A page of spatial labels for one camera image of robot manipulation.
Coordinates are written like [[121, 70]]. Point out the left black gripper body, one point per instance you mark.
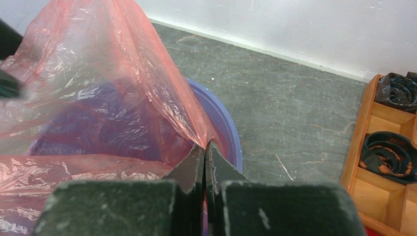
[[10, 40]]

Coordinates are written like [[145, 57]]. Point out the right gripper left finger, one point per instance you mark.
[[171, 206]]

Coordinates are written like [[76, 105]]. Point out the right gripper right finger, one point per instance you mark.
[[240, 207]]

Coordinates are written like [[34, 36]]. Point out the blue plastic trash bin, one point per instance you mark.
[[218, 123]]

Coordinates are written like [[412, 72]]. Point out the red translucent trash bag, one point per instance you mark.
[[72, 46]]

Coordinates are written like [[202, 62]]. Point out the red cloth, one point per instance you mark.
[[373, 231]]

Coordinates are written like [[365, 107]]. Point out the orange compartment tray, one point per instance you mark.
[[381, 202]]

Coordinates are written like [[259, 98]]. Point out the black bag roll middle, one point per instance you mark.
[[391, 156]]

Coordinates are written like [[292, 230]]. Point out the black bag roll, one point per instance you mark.
[[398, 91], [391, 156]]

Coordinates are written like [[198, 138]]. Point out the black bag roll top left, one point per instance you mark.
[[398, 91]]

